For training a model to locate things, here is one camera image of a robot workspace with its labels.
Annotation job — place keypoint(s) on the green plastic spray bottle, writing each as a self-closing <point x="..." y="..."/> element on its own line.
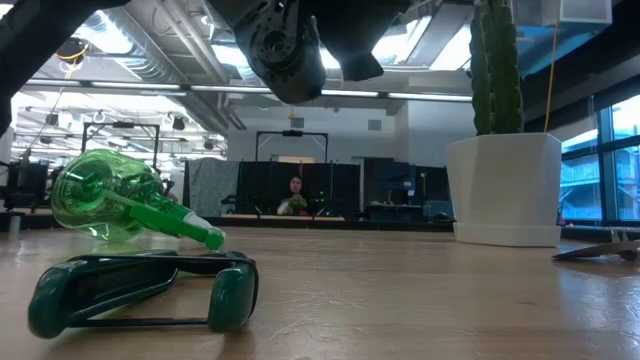
<point x="100" y="195"/>

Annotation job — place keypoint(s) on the fluorescent ceiling light tube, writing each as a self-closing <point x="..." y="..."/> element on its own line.
<point x="430" y="96"/>
<point x="230" y="88"/>

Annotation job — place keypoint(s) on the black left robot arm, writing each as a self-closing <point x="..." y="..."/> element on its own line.
<point x="280" y="50"/>

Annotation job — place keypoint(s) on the white faceted plant pot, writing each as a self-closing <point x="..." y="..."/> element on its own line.
<point x="500" y="190"/>

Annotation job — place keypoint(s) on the person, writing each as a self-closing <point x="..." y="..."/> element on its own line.
<point x="295" y="185"/>

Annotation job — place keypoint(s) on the green cactus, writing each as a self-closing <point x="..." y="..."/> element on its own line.
<point x="500" y="75"/>

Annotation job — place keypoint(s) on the black partition panels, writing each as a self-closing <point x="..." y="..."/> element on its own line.
<point x="260" y="185"/>

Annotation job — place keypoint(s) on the grey curtain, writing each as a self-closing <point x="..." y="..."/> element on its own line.
<point x="212" y="185"/>

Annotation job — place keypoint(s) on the white ceiling unit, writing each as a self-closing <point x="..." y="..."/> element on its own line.
<point x="560" y="12"/>

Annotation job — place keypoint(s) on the small potted plant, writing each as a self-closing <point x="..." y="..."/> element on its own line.
<point x="298" y="203"/>

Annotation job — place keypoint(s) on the large window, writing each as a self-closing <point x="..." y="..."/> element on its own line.
<point x="580" y="185"/>

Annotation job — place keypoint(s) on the black background gantry frame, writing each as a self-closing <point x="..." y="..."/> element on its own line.
<point x="292" y="133"/>

